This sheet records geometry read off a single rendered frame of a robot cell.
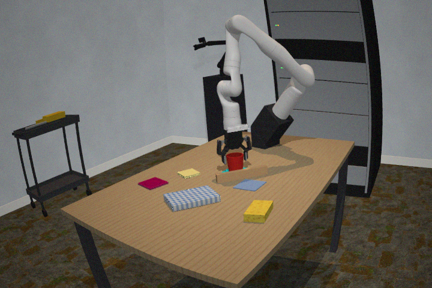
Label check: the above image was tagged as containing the pale yellow sticky-note pad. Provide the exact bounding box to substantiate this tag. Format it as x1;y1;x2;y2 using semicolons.
177;169;200;179

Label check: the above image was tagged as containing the red cup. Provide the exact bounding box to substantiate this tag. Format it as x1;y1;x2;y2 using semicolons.
226;152;244;171

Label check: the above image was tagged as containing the dark red square coaster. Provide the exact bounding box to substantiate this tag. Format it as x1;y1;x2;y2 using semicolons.
138;177;169;190

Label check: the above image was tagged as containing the yellow sponge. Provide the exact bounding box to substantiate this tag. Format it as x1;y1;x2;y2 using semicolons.
244;200;274;223

